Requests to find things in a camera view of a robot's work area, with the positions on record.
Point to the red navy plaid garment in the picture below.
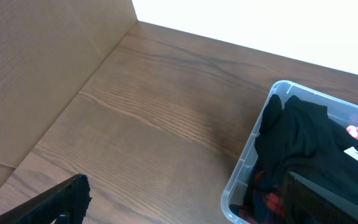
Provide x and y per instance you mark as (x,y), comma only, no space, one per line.
(265,204)

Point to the brown cardboard panel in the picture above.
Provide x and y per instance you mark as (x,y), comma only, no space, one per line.
(48,51)

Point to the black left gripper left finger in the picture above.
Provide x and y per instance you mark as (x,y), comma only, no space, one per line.
(66,202)

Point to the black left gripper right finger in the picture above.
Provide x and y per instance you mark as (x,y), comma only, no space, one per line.
(307,202)

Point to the black t-shirt with tag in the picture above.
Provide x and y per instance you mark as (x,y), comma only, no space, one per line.
(298,136)

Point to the clear plastic storage bin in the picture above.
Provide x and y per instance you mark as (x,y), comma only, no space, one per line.
(342,112)

